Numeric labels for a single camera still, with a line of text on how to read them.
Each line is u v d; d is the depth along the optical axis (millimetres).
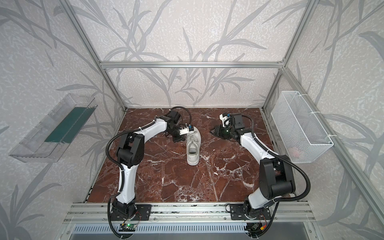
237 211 735
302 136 613
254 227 752
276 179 441
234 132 675
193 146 903
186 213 753
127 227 713
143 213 738
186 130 893
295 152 725
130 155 568
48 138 632
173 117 842
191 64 973
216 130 778
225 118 812
